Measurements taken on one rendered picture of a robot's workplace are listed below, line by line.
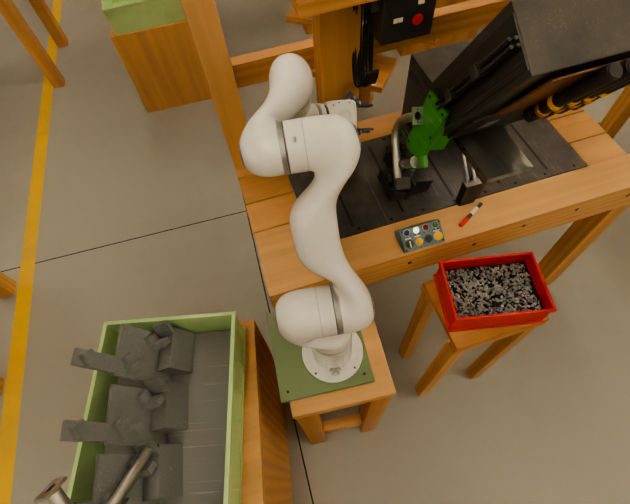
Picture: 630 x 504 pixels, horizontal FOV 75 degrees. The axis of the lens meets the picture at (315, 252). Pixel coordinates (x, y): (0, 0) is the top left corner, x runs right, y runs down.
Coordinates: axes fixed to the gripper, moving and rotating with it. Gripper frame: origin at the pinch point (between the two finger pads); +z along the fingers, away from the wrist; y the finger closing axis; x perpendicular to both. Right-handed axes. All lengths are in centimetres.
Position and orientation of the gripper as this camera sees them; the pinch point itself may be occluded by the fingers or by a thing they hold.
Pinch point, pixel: (366, 117)
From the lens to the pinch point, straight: 136.6
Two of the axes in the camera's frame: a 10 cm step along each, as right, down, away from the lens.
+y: -0.6, -9.8, -2.1
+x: -4.1, -1.7, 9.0
